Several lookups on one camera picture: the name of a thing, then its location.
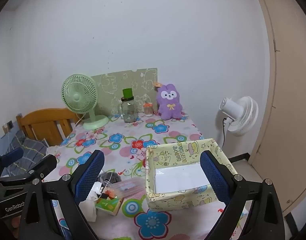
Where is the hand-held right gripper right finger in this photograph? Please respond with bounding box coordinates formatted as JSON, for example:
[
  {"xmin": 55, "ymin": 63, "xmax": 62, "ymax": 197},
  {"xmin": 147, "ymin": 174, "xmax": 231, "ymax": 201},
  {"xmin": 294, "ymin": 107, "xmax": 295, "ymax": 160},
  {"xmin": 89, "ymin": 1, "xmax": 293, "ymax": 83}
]
[{"xmin": 200, "ymin": 150, "xmax": 286, "ymax": 240}]

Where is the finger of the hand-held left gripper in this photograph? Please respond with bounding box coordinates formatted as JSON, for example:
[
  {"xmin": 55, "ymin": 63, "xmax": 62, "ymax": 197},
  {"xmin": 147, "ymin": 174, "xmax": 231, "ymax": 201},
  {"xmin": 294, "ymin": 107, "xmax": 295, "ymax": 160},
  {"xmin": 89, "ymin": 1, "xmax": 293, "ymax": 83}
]
[
  {"xmin": 0, "ymin": 147, "xmax": 24, "ymax": 178},
  {"xmin": 0, "ymin": 154, "xmax": 58, "ymax": 183}
]

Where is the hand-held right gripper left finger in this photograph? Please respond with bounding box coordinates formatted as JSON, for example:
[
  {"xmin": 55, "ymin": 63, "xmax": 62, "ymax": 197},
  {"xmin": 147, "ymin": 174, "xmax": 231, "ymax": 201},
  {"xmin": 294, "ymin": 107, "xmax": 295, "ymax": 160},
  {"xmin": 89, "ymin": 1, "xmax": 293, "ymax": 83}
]
[{"xmin": 18, "ymin": 149, "xmax": 105, "ymax": 240}]

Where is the white plastic packet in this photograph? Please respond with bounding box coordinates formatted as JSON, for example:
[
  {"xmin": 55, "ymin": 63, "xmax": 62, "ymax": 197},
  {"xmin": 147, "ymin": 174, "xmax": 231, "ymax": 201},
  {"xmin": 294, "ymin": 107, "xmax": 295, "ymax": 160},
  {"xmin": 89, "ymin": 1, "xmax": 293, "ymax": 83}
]
[{"xmin": 79, "ymin": 182, "xmax": 103, "ymax": 222}]

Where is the green orange snack box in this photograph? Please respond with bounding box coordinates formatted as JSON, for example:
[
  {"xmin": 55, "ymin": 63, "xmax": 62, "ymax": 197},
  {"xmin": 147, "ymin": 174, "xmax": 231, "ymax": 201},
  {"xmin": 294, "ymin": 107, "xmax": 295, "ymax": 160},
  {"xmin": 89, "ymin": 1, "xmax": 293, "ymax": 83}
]
[{"xmin": 95, "ymin": 190, "xmax": 124, "ymax": 217}]

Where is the yellow printed paper box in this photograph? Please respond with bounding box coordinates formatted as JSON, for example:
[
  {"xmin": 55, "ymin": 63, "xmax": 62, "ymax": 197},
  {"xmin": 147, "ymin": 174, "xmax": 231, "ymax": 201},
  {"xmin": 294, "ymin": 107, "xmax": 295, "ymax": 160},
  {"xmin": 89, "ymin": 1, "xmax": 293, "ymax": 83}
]
[{"xmin": 145, "ymin": 138, "xmax": 239, "ymax": 210}]

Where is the person's left hand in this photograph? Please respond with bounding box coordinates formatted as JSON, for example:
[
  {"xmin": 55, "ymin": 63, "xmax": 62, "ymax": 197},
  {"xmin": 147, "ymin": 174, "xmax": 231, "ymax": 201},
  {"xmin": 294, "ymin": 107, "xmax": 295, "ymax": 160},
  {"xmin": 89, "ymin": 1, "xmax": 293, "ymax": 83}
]
[{"xmin": 12, "ymin": 216, "xmax": 21, "ymax": 239}]

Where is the grey plaid cloth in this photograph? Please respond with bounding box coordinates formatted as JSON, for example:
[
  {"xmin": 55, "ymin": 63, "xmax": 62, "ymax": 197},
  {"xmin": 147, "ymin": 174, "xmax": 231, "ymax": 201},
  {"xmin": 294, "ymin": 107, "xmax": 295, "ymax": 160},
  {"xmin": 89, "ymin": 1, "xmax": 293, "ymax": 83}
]
[{"xmin": 0, "ymin": 130, "xmax": 47, "ymax": 178}]

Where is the grey sock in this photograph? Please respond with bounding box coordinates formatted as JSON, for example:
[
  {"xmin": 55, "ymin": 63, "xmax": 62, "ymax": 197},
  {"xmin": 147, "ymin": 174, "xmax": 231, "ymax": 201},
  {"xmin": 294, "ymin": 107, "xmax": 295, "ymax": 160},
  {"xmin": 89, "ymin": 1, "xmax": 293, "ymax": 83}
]
[{"xmin": 98, "ymin": 171, "xmax": 121, "ymax": 184}]

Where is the clear pink plastic pouch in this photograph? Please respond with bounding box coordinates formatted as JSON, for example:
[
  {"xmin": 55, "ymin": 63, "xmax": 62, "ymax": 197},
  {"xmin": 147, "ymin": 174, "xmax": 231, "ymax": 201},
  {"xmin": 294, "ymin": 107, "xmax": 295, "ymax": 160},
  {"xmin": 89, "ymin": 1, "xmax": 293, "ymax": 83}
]
[{"xmin": 106, "ymin": 179, "xmax": 146, "ymax": 200}]

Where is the wooden chair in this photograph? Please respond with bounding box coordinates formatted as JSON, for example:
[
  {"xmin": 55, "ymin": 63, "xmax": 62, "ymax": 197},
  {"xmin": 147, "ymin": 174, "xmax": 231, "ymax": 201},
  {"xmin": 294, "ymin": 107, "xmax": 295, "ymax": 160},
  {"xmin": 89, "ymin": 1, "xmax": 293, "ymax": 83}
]
[{"xmin": 16, "ymin": 108, "xmax": 83, "ymax": 147}]

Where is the floral tablecloth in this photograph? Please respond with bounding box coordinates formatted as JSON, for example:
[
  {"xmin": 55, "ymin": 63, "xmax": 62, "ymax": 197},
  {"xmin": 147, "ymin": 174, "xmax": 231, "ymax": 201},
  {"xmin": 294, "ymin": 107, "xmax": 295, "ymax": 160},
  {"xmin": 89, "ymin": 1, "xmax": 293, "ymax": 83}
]
[{"xmin": 41, "ymin": 111, "xmax": 248, "ymax": 240}]

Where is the white clip fan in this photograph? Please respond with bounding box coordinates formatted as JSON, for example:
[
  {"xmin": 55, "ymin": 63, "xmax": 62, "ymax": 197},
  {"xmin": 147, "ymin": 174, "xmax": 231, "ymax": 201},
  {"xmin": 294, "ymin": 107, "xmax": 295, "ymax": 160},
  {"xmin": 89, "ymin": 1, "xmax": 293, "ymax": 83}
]
[{"xmin": 219, "ymin": 96, "xmax": 259, "ymax": 137}]

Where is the glass jar with green lid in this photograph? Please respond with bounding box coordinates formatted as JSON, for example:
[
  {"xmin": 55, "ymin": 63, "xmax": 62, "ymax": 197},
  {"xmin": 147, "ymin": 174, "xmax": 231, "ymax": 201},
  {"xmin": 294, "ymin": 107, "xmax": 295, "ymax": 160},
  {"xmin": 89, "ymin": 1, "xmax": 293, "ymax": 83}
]
[{"xmin": 118, "ymin": 88, "xmax": 138, "ymax": 123}]

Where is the green desk fan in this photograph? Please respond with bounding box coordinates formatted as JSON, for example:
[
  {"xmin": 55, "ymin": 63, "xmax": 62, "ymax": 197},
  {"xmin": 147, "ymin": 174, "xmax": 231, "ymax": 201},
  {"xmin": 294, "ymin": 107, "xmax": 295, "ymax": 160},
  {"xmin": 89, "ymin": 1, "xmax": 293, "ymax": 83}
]
[{"xmin": 61, "ymin": 74, "xmax": 109, "ymax": 130}]

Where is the purple plush bunny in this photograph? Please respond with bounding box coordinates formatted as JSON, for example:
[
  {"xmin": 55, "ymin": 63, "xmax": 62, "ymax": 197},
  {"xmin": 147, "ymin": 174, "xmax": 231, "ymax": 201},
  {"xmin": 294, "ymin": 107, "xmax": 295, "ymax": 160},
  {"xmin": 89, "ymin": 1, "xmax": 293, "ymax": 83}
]
[{"xmin": 156, "ymin": 83, "xmax": 184, "ymax": 120}]

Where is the green printed backing board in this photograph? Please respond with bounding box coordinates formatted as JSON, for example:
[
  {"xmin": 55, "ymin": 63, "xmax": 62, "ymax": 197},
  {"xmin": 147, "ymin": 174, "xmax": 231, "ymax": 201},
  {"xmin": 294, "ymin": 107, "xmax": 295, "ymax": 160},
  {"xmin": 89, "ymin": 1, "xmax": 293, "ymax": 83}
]
[{"xmin": 91, "ymin": 67, "xmax": 160, "ymax": 117}]

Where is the beige door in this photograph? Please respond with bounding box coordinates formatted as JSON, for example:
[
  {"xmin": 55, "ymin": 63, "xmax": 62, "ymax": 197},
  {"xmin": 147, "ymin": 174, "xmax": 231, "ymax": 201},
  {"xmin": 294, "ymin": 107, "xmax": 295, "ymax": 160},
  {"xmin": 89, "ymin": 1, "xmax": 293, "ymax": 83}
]
[{"xmin": 249, "ymin": 0, "xmax": 306, "ymax": 215}]

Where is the black fan cable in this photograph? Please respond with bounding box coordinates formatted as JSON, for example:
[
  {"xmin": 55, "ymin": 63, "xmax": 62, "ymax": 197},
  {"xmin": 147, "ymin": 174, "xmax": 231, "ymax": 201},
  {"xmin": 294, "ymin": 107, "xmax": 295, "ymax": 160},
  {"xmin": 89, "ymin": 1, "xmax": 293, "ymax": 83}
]
[{"xmin": 222, "ymin": 117, "xmax": 230, "ymax": 148}]

